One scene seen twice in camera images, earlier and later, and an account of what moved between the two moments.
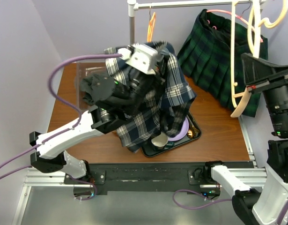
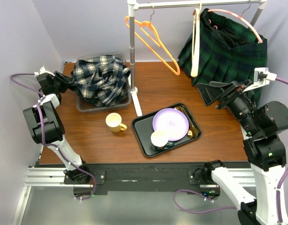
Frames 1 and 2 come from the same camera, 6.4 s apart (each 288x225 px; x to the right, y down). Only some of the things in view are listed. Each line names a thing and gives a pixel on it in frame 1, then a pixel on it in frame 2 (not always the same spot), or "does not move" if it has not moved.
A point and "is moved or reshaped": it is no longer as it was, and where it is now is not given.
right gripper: [259, 73] to [237, 86]
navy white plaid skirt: [176, 93] to [101, 81]
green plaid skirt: [212, 56] does not move
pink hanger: [241, 18] does not move
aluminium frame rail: [36, 178] does not move
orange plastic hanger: [151, 28] is moved or reshaped
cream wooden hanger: [239, 101] to [195, 41]
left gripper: [158, 77] to [66, 81]
